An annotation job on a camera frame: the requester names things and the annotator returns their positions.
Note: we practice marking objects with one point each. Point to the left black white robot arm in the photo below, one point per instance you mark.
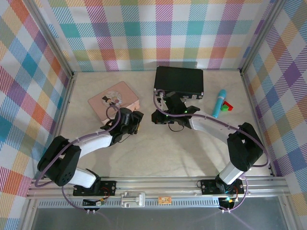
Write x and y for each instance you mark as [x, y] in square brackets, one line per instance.
[96, 141]

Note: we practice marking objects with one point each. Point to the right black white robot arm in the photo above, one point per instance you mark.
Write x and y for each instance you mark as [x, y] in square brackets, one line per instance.
[242, 148]

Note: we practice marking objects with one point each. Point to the red toy block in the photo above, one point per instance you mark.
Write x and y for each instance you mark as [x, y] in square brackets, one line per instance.
[230, 106]

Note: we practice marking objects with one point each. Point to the pink cartoon couple gift box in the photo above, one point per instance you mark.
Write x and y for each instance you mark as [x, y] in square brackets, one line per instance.
[129, 93]

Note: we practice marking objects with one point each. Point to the aluminium mounting rail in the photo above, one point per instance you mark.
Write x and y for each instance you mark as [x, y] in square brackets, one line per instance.
[156, 187]

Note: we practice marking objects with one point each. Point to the silver metal latch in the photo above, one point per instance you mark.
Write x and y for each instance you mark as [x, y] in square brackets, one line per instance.
[132, 198]

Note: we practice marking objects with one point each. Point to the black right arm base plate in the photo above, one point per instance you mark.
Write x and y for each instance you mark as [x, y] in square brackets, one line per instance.
[208, 187]

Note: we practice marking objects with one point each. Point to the aluminium frame corner post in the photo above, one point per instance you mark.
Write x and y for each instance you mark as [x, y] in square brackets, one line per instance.
[53, 40]
[261, 36]

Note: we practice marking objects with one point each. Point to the blue cylindrical marker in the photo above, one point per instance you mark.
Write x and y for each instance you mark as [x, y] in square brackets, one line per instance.
[219, 103]

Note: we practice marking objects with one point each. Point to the orange label sticker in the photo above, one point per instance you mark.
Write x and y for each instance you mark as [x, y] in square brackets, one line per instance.
[165, 200]

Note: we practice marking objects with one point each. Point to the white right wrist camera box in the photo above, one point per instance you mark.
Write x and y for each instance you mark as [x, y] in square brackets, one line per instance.
[163, 101]

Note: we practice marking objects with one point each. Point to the small connector board green light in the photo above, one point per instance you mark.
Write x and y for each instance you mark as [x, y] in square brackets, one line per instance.
[227, 202]

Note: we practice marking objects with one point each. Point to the grey clear panel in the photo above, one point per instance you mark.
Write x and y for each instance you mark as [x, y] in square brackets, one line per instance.
[156, 219]

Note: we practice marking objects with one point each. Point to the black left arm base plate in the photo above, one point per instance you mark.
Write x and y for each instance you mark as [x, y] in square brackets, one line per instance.
[108, 188]

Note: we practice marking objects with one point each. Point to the perforated metal strip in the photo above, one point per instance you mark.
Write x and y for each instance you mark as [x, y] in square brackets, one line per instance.
[187, 203]

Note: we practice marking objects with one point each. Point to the aluminium frame floor rail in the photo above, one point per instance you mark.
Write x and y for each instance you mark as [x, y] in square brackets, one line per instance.
[62, 112]
[256, 119]

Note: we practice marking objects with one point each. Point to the thin aluminium wall base rail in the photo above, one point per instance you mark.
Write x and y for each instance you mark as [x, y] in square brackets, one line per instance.
[134, 70]

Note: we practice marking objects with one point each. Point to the green toy block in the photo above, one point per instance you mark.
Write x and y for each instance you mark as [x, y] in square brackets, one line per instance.
[224, 109]

